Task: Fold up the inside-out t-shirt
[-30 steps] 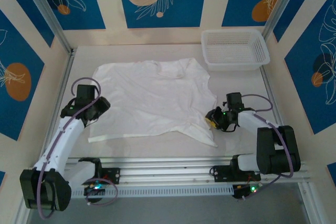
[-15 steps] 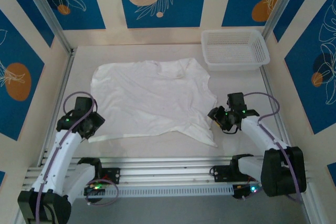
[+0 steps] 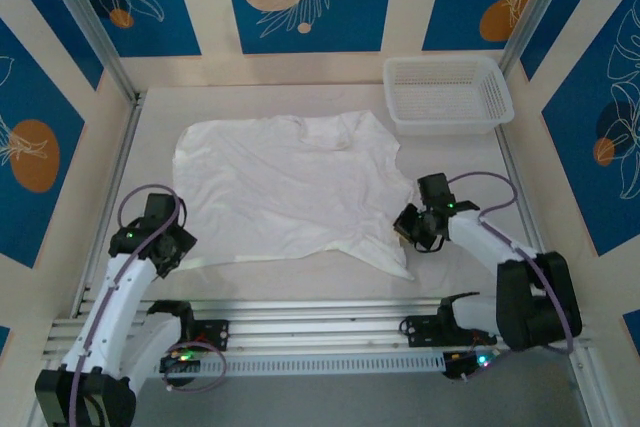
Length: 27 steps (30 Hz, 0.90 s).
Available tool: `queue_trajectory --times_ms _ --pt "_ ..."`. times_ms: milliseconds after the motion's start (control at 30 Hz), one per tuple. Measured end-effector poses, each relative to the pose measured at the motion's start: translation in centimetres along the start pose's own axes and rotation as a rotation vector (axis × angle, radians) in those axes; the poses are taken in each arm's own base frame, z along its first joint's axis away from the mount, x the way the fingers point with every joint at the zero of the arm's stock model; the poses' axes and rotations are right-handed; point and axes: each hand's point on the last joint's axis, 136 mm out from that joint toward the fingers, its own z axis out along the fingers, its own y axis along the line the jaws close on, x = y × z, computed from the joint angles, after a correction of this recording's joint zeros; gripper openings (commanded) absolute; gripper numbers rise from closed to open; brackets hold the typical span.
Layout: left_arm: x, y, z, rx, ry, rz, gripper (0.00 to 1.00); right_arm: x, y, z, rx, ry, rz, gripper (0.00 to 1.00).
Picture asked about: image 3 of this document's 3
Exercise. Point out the white t-shirt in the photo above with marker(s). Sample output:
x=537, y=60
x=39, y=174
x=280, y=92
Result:
x=290, y=187

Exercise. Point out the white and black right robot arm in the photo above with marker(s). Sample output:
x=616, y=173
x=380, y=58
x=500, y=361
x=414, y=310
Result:
x=480, y=237

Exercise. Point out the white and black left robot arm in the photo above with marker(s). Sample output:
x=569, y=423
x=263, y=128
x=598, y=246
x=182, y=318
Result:
x=115, y=307

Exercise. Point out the white perforated plastic basket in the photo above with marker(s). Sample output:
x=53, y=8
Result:
x=440, y=92

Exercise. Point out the aluminium table side rail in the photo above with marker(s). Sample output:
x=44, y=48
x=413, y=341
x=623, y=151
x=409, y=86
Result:
x=520, y=187
x=117, y=177

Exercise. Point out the aluminium base frame rails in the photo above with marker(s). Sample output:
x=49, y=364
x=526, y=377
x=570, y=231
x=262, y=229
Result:
x=310, y=327

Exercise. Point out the aluminium frame post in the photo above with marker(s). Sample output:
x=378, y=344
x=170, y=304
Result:
x=537, y=12
x=85, y=12

